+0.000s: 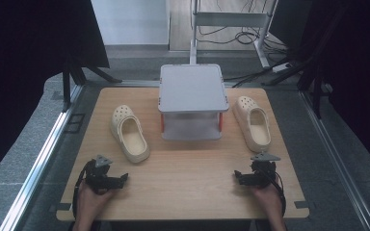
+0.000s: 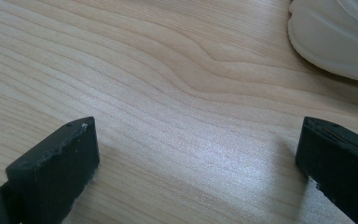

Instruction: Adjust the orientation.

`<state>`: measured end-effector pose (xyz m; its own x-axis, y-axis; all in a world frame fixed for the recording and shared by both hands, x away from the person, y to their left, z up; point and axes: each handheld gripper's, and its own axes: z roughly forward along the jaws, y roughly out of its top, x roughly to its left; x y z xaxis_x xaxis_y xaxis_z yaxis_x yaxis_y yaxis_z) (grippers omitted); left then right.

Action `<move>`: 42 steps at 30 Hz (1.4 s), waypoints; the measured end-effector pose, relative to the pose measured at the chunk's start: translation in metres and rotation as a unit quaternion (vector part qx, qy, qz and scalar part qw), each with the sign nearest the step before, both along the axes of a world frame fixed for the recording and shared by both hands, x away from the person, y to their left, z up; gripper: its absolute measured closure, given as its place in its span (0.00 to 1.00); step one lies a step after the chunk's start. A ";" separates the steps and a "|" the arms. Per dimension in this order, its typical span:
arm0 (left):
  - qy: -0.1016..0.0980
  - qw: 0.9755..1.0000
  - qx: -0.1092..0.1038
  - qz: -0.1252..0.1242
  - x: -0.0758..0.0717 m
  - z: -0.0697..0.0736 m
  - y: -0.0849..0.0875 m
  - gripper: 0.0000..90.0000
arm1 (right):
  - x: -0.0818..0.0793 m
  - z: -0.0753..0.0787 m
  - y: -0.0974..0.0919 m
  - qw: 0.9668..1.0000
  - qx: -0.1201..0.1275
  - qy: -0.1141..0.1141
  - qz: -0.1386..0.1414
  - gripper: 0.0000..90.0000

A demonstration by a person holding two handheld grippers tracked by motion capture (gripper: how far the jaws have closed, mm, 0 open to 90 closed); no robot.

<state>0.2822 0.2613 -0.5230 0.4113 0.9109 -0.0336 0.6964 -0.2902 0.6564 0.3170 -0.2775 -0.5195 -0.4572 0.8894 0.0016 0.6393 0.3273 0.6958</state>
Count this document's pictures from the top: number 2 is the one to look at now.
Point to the white scalloped plate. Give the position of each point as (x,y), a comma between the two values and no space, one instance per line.
(338,34)

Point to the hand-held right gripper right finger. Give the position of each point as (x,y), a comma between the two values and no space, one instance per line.
(341,168)

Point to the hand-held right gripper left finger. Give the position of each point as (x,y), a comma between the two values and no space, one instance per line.
(52,174)

